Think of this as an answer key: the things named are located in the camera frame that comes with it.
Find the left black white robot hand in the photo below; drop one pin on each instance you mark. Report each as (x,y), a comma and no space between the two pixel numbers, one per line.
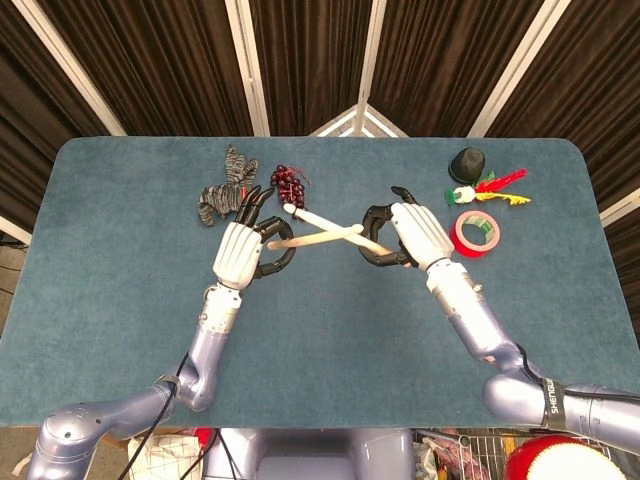
(237,255)

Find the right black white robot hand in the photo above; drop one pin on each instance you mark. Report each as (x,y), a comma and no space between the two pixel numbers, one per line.
(425,235)

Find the cream wooden drumstick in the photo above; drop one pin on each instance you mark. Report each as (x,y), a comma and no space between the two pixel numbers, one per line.
(315,217)
(295,241)

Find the right lavender robot arm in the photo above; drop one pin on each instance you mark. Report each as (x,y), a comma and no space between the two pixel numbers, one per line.
(470,310)

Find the left lavender robot arm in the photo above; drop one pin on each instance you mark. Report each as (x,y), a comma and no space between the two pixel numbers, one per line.
(210,350)

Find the red tape roll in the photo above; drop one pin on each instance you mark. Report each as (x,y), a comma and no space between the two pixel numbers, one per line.
(475,250)

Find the colourful feather shuttlecock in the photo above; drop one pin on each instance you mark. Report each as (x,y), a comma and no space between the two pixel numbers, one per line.
(465,195)

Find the grey striped knit glove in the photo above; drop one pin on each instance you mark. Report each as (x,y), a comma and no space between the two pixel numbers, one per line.
(237,167)
(217,200)

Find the dark red grape bunch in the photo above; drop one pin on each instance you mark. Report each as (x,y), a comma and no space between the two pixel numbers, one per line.
(287,180)

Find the blue felt table cover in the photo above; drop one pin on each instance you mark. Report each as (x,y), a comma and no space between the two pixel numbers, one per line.
(320,350)

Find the small red round object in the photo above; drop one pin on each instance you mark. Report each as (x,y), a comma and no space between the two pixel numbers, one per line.
(202,436)

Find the brown cardboard box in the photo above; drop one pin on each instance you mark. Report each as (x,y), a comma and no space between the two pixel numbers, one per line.
(145,434)

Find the dark brown pleated curtain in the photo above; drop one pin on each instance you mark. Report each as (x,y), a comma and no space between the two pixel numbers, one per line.
(310,60)

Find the lavender robot torso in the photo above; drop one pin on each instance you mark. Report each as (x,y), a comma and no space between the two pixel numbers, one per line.
(310,455)

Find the white checked cloth bag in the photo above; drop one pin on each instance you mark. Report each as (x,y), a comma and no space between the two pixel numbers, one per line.
(165,457)

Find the red and white ball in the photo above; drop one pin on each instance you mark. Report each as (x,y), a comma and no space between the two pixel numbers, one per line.
(540,450)

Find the white paper scrap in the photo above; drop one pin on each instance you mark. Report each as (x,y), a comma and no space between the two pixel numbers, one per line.
(20,466)

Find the white partition frame rail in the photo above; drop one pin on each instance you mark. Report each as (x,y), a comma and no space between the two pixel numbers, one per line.
(385,122)
(14,230)
(335,122)
(620,207)

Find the white partition frame post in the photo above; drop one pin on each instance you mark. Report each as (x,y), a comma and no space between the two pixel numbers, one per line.
(248,65)
(65,60)
(372,50)
(518,65)

